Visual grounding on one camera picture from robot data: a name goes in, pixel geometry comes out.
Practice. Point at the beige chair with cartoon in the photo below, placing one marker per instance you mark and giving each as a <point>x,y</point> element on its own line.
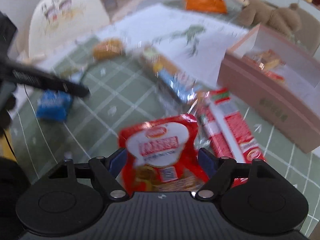
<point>56,22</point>

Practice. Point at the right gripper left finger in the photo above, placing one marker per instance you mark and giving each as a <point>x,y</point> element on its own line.
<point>103,172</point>

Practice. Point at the round bread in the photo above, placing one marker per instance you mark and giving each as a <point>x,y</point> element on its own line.
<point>108,49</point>

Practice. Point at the blue snack bag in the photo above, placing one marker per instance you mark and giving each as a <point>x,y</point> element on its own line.
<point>54,106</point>

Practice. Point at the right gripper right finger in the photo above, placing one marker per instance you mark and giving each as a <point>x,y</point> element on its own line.
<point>221,173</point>

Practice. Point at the brown plush toy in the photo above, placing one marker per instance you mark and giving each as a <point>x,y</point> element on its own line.
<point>284,20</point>

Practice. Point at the long orange biscuit pack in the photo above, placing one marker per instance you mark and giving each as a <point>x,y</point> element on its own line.
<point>184,88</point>

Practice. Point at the orange tissue pack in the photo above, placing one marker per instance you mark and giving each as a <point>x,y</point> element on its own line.
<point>212,6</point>

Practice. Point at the long red snack pack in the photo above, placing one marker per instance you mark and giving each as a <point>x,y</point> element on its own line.
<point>223,124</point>

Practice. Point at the beige chair behind table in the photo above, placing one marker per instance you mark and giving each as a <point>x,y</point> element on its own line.
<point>308,35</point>

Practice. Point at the red white snack bag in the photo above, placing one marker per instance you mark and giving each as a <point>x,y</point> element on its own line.
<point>161,156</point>

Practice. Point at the white table runner cloth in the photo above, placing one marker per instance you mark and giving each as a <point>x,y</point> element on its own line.
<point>194,43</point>

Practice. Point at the pink cardboard box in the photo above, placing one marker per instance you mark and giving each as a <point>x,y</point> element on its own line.
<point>279,80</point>

